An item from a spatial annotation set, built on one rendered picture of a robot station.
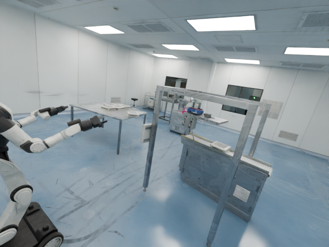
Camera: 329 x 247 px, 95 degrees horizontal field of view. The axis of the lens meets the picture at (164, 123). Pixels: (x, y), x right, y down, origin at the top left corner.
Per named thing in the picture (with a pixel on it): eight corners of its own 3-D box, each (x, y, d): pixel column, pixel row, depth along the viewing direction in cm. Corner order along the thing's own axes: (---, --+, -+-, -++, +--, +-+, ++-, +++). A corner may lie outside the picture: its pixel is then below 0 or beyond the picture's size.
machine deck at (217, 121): (183, 114, 251) (183, 111, 249) (194, 112, 279) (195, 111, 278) (219, 125, 213) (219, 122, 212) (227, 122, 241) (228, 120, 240)
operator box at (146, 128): (140, 141, 211) (142, 124, 204) (149, 139, 224) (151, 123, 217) (143, 143, 207) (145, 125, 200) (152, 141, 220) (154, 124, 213)
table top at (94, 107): (69, 105, 355) (69, 104, 354) (104, 102, 454) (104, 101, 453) (121, 121, 305) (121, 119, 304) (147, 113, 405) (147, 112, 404)
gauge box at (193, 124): (180, 125, 255) (183, 113, 250) (184, 124, 263) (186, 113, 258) (192, 129, 242) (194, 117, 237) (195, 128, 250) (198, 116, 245)
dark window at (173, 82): (162, 95, 869) (166, 75, 840) (163, 95, 870) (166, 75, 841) (183, 100, 804) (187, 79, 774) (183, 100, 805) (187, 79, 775)
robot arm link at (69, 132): (82, 130, 120) (64, 139, 112) (80, 130, 127) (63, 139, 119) (77, 123, 118) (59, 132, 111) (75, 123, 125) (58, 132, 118)
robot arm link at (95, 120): (102, 123, 128) (87, 128, 121) (102, 129, 135) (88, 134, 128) (95, 112, 132) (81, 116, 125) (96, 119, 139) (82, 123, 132)
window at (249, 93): (221, 109, 705) (228, 84, 674) (221, 109, 706) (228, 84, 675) (254, 117, 637) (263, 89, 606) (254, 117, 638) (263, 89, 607)
